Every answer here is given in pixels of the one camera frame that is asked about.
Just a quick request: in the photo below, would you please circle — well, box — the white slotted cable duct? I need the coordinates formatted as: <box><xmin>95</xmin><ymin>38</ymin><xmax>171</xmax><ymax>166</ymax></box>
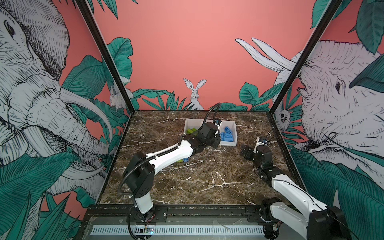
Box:
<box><xmin>90</xmin><ymin>225</ymin><xmax>264</xmax><ymax>236</ymax></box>

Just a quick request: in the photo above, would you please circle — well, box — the left black frame post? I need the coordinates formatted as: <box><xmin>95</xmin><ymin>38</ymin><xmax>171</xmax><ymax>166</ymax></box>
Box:
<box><xmin>75</xmin><ymin>0</ymin><xmax>135</xmax><ymax>114</ymax></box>

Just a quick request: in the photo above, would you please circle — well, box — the right black frame post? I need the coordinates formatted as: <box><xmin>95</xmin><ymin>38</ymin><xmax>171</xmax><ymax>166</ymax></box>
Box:
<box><xmin>269</xmin><ymin>0</ymin><xmax>342</xmax><ymax>115</ymax></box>

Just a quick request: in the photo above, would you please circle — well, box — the blue brick bottom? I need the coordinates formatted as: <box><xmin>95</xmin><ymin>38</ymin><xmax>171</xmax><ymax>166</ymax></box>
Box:
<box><xmin>220</xmin><ymin>127</ymin><xmax>234</xmax><ymax>142</ymax></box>

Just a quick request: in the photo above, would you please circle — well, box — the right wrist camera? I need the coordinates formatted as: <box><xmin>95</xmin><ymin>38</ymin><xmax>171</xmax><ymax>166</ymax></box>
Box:
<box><xmin>254</xmin><ymin>137</ymin><xmax>268</xmax><ymax>153</ymax></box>

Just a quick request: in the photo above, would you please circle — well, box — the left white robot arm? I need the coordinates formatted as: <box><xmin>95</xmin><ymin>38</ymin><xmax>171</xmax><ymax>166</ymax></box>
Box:
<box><xmin>118</xmin><ymin>119</ymin><xmax>222</xmax><ymax>222</ymax></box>

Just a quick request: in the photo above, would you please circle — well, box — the white three-compartment bin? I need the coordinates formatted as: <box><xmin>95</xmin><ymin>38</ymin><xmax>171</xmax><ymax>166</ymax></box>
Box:
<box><xmin>184</xmin><ymin>119</ymin><xmax>238</xmax><ymax>147</ymax></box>

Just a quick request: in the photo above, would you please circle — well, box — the left camera black cable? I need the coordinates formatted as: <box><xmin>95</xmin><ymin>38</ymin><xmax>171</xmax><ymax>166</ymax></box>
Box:
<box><xmin>202</xmin><ymin>102</ymin><xmax>222</xmax><ymax>125</ymax></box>

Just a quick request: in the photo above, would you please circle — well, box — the black frame post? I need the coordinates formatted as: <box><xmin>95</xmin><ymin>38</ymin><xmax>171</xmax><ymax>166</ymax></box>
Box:
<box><xmin>269</xmin><ymin>0</ymin><xmax>342</xmax><ymax>115</ymax></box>
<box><xmin>75</xmin><ymin>0</ymin><xmax>135</xmax><ymax>114</ymax></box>

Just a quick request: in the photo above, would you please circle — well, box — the black mounting rail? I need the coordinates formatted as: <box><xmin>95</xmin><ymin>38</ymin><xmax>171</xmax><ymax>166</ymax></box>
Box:
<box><xmin>84</xmin><ymin>204</ymin><xmax>277</xmax><ymax>225</ymax></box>

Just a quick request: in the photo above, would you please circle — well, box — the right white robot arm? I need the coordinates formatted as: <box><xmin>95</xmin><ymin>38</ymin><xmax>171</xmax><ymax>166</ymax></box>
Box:
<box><xmin>240</xmin><ymin>145</ymin><xmax>352</xmax><ymax>240</ymax></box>

